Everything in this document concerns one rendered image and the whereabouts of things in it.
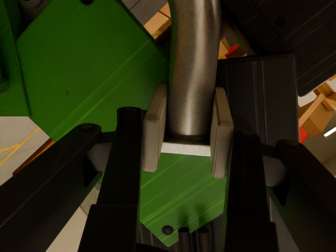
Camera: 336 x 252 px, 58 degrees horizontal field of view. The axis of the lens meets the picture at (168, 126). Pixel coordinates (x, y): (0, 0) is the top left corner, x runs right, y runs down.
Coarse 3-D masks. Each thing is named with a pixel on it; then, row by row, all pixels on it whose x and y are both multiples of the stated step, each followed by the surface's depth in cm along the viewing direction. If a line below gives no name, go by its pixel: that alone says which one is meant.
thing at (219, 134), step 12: (216, 96) 18; (216, 108) 17; (228, 108) 17; (216, 120) 15; (228, 120) 15; (216, 132) 15; (228, 132) 14; (216, 144) 15; (228, 144) 15; (216, 156) 15; (216, 168) 15
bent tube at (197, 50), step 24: (168, 0) 17; (192, 0) 16; (216, 0) 17; (192, 24) 17; (216, 24) 17; (192, 48) 17; (216, 48) 18; (192, 72) 18; (168, 96) 20; (192, 96) 18; (168, 120) 20; (192, 120) 19; (168, 144) 19; (192, 144) 19
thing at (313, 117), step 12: (168, 24) 332; (240, 48) 387; (300, 108) 432; (312, 108) 378; (324, 108) 409; (300, 120) 361; (312, 120) 384; (324, 120) 398; (300, 132) 370; (312, 132) 391
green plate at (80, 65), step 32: (64, 0) 20; (96, 0) 20; (32, 32) 21; (64, 32) 21; (96, 32) 21; (128, 32) 21; (32, 64) 22; (64, 64) 22; (96, 64) 22; (128, 64) 22; (160, 64) 21; (32, 96) 23; (64, 96) 23; (96, 96) 23; (128, 96) 22; (64, 128) 24; (160, 160) 24; (192, 160) 24; (160, 192) 25; (192, 192) 25; (224, 192) 25; (160, 224) 27; (192, 224) 26
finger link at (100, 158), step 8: (144, 112) 17; (104, 136) 14; (112, 136) 14; (96, 144) 13; (104, 144) 14; (88, 152) 13; (96, 152) 14; (104, 152) 14; (88, 160) 14; (96, 160) 14; (104, 160) 14; (88, 168) 14; (96, 168) 14; (104, 168) 14
